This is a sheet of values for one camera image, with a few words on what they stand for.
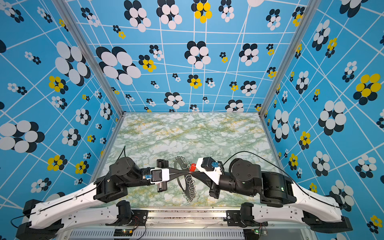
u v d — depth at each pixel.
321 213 0.40
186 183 0.50
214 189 0.42
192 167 0.53
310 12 0.69
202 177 0.42
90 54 0.86
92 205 0.43
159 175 0.39
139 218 0.73
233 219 0.72
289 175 0.41
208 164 0.39
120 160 0.43
